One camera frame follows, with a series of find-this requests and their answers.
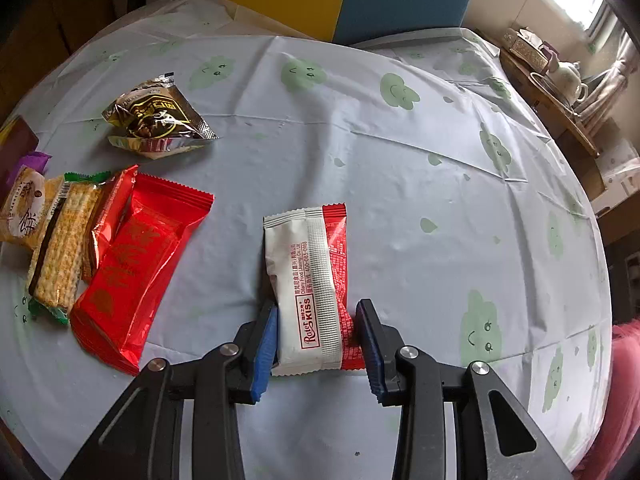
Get white red Kiss packet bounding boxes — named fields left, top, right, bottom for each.
left=262, top=204, right=364, bottom=376

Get round cake snack packet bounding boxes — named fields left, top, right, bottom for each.
left=0, top=166, right=63, bottom=250

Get purple snack packet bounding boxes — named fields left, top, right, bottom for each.
left=6, top=151, right=51, bottom=188

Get pink sleeve forearm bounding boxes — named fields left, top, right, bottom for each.
left=573, top=318, right=639, bottom=479

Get white green patterned tablecloth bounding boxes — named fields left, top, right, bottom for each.
left=14, top=0, right=612, bottom=479

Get large red snack packet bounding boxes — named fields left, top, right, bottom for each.
left=70, top=174, right=215, bottom=375

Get green cracker packet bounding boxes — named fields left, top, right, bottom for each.
left=27, top=171, right=113, bottom=326

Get dark gold foil snack packet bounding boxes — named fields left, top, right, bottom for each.
left=102, top=73, right=219, bottom=159

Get wooden side table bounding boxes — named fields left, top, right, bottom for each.
left=499, top=34, right=601, bottom=158

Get gold gift box tray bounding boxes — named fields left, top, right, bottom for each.
left=0, top=116, right=39, bottom=185

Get white teapot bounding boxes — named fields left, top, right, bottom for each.
left=530, top=54, right=589, bottom=108

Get tissue box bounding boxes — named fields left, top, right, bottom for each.
left=501, top=27, right=550, bottom=74

